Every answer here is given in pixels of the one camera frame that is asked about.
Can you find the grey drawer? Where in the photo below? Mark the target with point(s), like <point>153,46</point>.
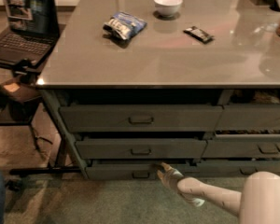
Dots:
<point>140,118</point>
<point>249,117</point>
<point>132,169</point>
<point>233,168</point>
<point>143,148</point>
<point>243,146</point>

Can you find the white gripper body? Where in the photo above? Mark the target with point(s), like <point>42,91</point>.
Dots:
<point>174,178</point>

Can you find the black bag with note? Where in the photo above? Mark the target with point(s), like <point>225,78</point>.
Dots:
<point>23,99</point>

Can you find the black laptop stand cart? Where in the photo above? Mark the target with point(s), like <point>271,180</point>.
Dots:
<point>21,71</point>

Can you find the black open laptop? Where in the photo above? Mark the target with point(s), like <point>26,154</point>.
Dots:
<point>32,32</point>

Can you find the grey cabinet frame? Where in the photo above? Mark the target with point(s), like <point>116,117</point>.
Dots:
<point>214,97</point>

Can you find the white ceramic bowl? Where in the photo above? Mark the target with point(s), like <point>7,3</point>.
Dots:
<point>167,8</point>

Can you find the blue chip bag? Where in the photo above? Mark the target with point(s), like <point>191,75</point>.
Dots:
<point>124,26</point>

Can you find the black candy bar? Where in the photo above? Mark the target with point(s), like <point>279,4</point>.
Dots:
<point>199,34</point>

